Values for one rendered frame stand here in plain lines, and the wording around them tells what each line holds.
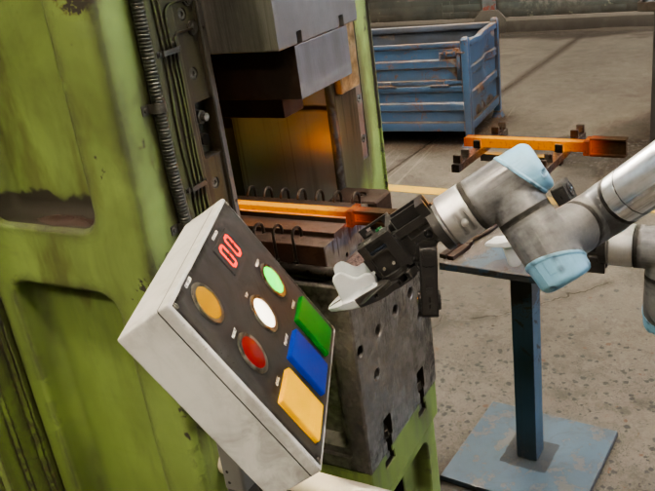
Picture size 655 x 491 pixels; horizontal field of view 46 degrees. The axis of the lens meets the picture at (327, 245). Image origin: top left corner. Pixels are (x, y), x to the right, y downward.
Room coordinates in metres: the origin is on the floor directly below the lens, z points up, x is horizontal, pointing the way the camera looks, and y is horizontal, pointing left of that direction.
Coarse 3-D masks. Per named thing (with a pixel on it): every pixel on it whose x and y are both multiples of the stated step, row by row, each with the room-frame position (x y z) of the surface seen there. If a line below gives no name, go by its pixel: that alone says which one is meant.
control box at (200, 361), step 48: (192, 240) 0.98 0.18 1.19; (240, 240) 1.04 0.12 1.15; (192, 288) 0.83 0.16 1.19; (240, 288) 0.93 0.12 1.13; (288, 288) 1.05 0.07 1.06; (144, 336) 0.77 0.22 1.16; (192, 336) 0.76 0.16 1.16; (240, 336) 0.83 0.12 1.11; (288, 336) 0.93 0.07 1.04; (192, 384) 0.76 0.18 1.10; (240, 384) 0.76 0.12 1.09; (240, 432) 0.76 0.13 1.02; (288, 432) 0.76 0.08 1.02; (288, 480) 0.75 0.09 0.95
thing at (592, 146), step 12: (468, 144) 1.91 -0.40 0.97; (492, 144) 1.87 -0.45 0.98; (504, 144) 1.85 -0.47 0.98; (516, 144) 1.84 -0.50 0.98; (528, 144) 1.82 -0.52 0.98; (540, 144) 1.80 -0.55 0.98; (552, 144) 1.78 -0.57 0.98; (564, 144) 1.77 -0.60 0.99; (576, 144) 1.75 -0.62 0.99; (588, 144) 1.73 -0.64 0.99; (600, 144) 1.72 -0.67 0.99; (612, 144) 1.71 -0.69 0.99; (624, 144) 1.69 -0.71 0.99; (600, 156) 1.72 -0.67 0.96; (612, 156) 1.70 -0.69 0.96; (624, 156) 1.69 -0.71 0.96
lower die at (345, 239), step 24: (264, 216) 1.56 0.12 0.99; (288, 216) 1.53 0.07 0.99; (312, 216) 1.49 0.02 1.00; (336, 216) 1.47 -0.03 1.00; (264, 240) 1.45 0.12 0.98; (288, 240) 1.43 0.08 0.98; (312, 240) 1.42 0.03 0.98; (336, 240) 1.42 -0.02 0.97; (360, 240) 1.50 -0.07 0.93; (312, 264) 1.39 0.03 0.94
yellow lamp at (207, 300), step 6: (198, 288) 0.84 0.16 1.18; (204, 288) 0.85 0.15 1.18; (198, 294) 0.83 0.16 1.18; (204, 294) 0.83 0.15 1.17; (210, 294) 0.85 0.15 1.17; (198, 300) 0.82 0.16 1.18; (204, 300) 0.82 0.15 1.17; (210, 300) 0.83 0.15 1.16; (216, 300) 0.85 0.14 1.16; (204, 306) 0.82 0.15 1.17; (210, 306) 0.82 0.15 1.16; (216, 306) 0.84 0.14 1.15; (210, 312) 0.82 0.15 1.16; (216, 312) 0.83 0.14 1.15; (216, 318) 0.82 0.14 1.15
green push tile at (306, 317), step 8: (304, 304) 1.04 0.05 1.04; (296, 312) 1.01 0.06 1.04; (304, 312) 1.02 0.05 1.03; (312, 312) 1.04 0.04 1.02; (296, 320) 0.99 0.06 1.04; (304, 320) 1.00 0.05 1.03; (312, 320) 1.02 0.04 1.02; (320, 320) 1.04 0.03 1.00; (304, 328) 0.98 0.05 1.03; (312, 328) 1.00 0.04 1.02; (320, 328) 1.02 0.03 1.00; (328, 328) 1.04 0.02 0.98; (312, 336) 0.98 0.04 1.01; (320, 336) 1.00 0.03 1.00; (328, 336) 1.02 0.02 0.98; (320, 344) 0.98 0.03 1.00; (328, 344) 1.00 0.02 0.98; (328, 352) 0.99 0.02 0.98
